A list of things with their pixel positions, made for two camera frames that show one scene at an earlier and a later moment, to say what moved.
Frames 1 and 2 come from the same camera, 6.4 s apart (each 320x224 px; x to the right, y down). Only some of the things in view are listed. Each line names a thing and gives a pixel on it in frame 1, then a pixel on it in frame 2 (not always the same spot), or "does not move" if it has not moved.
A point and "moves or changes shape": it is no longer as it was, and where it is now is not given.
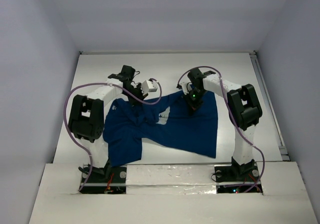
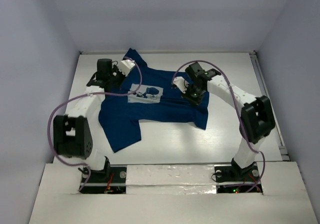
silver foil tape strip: x=171 y=179 does not move
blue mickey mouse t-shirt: x=127 y=124 moves or changes shape
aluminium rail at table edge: x=276 y=122 does not move
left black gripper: x=136 y=98 -> x=116 y=78
